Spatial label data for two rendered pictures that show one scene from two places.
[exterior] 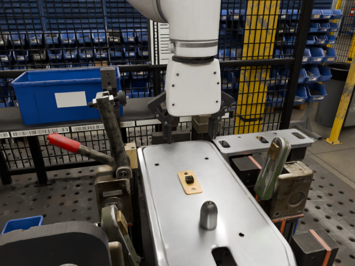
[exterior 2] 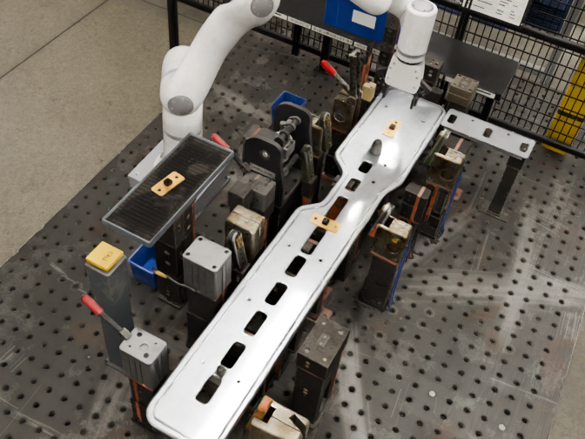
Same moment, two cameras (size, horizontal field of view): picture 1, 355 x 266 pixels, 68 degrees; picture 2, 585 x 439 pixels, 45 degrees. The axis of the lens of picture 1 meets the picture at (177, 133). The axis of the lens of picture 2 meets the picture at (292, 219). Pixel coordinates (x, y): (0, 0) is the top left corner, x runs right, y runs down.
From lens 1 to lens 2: 172 cm
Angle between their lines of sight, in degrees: 36
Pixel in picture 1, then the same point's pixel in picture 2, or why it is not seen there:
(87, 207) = not seen: hidden behind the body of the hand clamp
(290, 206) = (441, 178)
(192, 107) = (398, 84)
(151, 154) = (390, 97)
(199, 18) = (407, 43)
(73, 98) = (366, 19)
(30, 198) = (306, 79)
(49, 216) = (312, 103)
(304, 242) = (412, 187)
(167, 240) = (348, 145)
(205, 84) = (408, 75)
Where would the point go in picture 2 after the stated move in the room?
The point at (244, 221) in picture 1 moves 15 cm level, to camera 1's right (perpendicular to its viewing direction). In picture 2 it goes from (394, 162) to (435, 188)
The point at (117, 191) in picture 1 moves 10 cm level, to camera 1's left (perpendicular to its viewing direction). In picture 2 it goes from (344, 109) to (319, 94)
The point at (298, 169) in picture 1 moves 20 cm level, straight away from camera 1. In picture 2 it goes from (453, 157) to (512, 145)
